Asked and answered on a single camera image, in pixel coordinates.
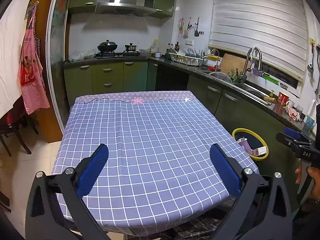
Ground person's right hand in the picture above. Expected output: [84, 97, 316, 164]
[295, 166, 320, 201]

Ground tall chrome faucet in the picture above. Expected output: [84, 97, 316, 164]
[243, 46, 262, 77]

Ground white window blind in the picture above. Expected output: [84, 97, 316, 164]
[209, 0, 309, 80]

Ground light blue mug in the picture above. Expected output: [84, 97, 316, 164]
[305, 116, 316, 130]

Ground clear plastic bags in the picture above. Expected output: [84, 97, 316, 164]
[69, 51, 97, 62]

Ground group of sauce bottles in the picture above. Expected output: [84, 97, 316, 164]
[167, 41, 180, 53]

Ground yellow rimmed trash bin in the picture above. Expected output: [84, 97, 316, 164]
[232, 128, 269, 161]

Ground black gas stove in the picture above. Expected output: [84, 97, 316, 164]
[96, 51, 140, 58]

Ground black wok with lid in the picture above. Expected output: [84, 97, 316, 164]
[97, 39, 118, 53]

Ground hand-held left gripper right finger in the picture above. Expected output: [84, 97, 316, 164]
[209, 144, 294, 240]

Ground purple box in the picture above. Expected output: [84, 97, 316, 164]
[236, 137, 253, 154]

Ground blue checked tablecloth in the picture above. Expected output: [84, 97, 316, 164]
[51, 91, 259, 237]

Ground purple green sink caddy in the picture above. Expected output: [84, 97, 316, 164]
[252, 67, 279, 84]

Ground metal basin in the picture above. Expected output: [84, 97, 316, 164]
[209, 72, 232, 82]

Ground wooden cutting board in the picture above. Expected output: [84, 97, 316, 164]
[221, 53, 247, 74]

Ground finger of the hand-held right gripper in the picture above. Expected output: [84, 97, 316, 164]
[284, 127, 313, 141]
[276, 133, 313, 151]

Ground pink cloth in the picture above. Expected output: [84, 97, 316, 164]
[287, 104, 302, 122]

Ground hanging metal ladle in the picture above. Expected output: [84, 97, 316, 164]
[307, 44, 315, 80]

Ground grey plaid cloth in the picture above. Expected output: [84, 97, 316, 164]
[125, 197, 235, 240]

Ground light green lower cabinets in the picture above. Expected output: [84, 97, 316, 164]
[64, 61, 158, 105]

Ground green onions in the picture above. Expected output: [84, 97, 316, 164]
[229, 69, 247, 83]

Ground red printed mug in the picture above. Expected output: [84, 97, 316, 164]
[278, 92, 290, 107]

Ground white hanging sheet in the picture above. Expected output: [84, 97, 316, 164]
[0, 0, 33, 118]

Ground dark wooden chair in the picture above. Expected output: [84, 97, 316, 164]
[0, 115, 39, 155]

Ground white dish rack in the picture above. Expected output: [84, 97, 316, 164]
[168, 49, 208, 66]

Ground red checked apron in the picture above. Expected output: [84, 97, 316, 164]
[18, 1, 50, 115]

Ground dark green counter cabinets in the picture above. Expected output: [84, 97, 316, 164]
[155, 64, 315, 180]

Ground steel range hood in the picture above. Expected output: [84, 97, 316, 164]
[95, 0, 157, 17]

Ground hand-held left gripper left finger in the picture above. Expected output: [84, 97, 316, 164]
[25, 144, 110, 240]

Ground steel sink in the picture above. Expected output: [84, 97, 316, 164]
[205, 71, 273, 105]

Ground person's right forearm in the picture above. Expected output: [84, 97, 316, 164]
[292, 200, 320, 240]

